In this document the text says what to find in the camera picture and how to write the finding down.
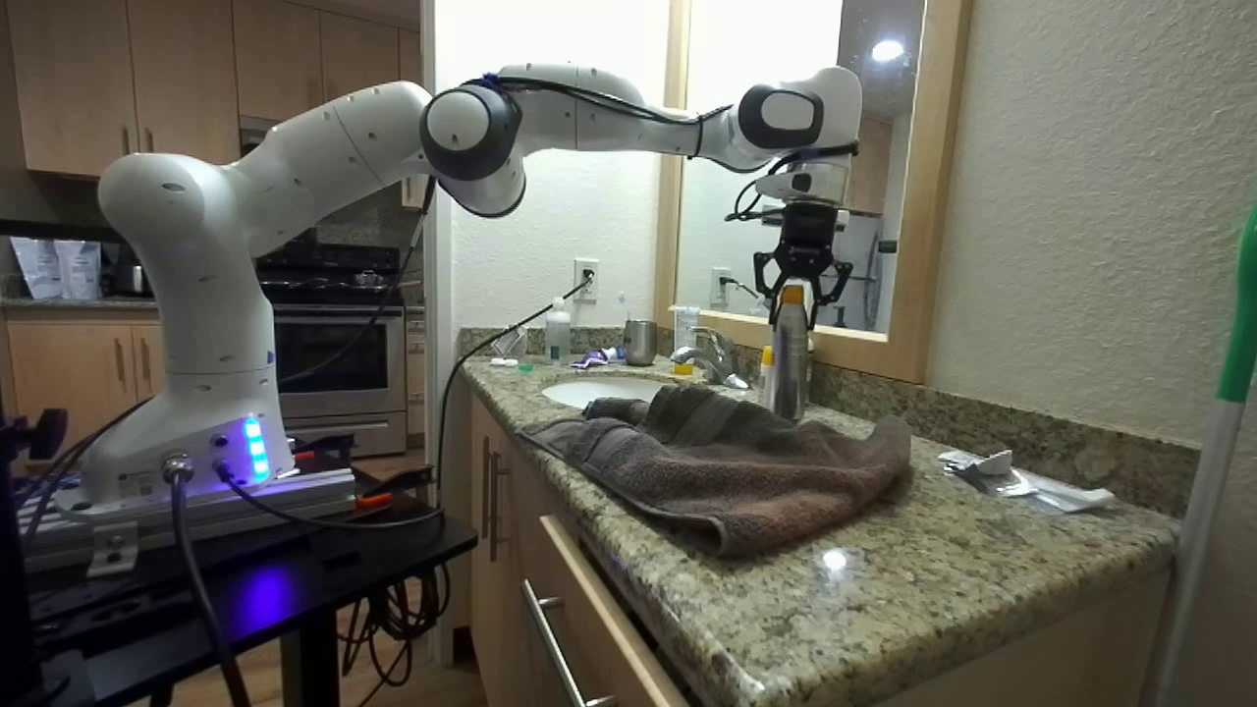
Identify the clear plastic bottle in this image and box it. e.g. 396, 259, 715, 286
545, 297, 573, 367

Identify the green and white broom handle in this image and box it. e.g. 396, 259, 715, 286
1147, 199, 1257, 707

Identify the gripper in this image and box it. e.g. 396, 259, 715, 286
752, 202, 854, 331

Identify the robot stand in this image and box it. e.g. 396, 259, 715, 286
0, 454, 480, 707

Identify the oven door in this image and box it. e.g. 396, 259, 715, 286
271, 302, 409, 421

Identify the brown towel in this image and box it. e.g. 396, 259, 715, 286
516, 384, 914, 560

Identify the cabinet door handle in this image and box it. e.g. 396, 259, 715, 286
478, 436, 512, 564

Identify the white sink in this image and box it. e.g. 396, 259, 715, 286
540, 376, 679, 410

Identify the row of white bags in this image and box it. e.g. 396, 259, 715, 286
9, 236, 105, 301

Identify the wood framed mirror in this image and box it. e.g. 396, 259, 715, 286
652, 0, 974, 386

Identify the row of wooden wall cabinets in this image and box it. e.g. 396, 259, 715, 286
0, 0, 423, 179

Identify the drawer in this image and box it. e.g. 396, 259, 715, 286
509, 513, 693, 707

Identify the orange and black clamp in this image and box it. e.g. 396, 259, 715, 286
293, 447, 437, 512

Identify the chrome tap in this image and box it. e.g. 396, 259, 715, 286
670, 328, 752, 391

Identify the white plastic wrapper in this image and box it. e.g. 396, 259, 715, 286
937, 448, 1119, 515

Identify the row of wooden base cabinets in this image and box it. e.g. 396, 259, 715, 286
0, 312, 168, 455

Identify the drawer handle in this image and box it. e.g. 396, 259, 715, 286
519, 578, 618, 707

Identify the big bottle with yellow lid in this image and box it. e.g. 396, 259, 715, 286
770, 283, 812, 424

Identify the cabinet door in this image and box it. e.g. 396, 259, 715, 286
468, 391, 523, 707

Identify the clear bottle with yellow base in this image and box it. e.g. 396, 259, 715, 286
674, 305, 702, 378

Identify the bundle of black cables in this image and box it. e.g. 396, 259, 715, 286
337, 562, 454, 707

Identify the black cable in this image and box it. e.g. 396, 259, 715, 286
434, 275, 596, 512
213, 460, 445, 532
163, 454, 252, 707

